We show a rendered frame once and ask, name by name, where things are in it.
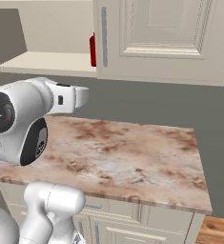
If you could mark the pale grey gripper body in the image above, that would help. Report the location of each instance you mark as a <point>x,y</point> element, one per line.
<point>81,97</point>

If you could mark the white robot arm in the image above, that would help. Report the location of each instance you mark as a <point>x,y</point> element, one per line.
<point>21,105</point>

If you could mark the red ketchup bottle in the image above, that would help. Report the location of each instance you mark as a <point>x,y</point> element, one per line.
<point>92,50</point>

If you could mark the cream base cabinet door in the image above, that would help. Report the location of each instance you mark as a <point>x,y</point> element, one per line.
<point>142,233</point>

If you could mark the cream base cabinet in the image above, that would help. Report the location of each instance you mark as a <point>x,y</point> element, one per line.
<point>167,222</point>

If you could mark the cream drawer front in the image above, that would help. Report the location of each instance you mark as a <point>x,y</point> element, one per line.
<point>96,212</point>

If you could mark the cream wall cabinet door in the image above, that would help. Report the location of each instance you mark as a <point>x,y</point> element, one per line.
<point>167,38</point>

